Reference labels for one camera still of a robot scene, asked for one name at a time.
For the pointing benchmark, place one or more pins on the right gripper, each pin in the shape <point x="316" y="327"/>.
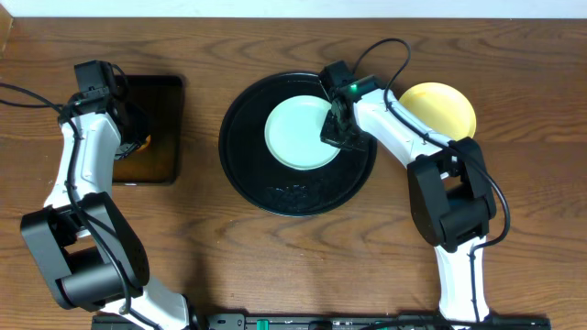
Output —
<point x="327" y="135"/>

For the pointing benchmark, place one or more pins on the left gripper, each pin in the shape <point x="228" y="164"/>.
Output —
<point x="133" y="148"/>

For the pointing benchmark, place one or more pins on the orange green scrub sponge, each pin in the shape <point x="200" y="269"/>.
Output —
<point x="144" y="143"/>

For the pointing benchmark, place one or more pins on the light blue plate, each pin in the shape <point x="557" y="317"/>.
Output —
<point x="292" y="133"/>

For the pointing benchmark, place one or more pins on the yellow plate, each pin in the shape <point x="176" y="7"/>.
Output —
<point x="441" y="107"/>

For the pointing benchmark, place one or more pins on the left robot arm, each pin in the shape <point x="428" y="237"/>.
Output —
<point x="85" y="249"/>

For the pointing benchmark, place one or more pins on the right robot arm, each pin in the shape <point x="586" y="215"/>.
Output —
<point x="451" y="194"/>

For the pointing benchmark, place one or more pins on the black rectangular water tray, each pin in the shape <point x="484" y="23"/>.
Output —
<point x="161" y="99"/>

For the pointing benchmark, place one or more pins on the black round tray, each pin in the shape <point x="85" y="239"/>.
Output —
<point x="260" y="178"/>

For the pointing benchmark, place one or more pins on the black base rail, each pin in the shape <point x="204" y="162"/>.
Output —
<point x="236" y="321"/>

